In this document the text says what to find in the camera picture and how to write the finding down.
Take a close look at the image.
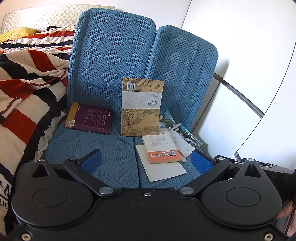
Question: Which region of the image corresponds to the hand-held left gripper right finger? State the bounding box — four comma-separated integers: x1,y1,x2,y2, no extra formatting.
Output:
177,150,267,198

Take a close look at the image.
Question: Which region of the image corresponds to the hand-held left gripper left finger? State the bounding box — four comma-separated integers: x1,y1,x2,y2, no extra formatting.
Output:
31,149,117,198

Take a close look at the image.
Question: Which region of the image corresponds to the purple book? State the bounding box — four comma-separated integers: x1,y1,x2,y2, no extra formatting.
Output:
64,101,114,135

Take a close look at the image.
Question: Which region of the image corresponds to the orange and white book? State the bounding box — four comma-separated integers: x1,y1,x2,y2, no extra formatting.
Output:
141,132,182,164

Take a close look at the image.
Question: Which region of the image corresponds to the painting cover book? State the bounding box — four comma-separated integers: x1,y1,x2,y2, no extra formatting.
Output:
121,77,165,137

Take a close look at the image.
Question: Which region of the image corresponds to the person's right hand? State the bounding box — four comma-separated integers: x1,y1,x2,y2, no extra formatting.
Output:
277,201,296,220

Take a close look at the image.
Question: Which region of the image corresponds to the curved grey metal bar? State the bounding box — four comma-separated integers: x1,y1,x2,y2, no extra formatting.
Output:
212,72,265,118

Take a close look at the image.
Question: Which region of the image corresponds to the dark printed cloth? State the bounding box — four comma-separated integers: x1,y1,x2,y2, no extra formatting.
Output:
0,160,17,232

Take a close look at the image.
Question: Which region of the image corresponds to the striped fleece blanket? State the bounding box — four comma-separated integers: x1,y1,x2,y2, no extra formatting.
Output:
0,24,77,232

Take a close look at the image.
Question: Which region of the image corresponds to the blue quilted folding seat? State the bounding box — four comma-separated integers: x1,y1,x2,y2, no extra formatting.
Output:
133,25,219,189
45,8,157,189

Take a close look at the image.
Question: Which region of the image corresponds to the yellow pillow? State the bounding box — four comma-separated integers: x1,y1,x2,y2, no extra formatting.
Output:
0,27,37,42

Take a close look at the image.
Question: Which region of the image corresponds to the white quilted headboard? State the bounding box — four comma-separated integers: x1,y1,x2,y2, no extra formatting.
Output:
1,5,115,34

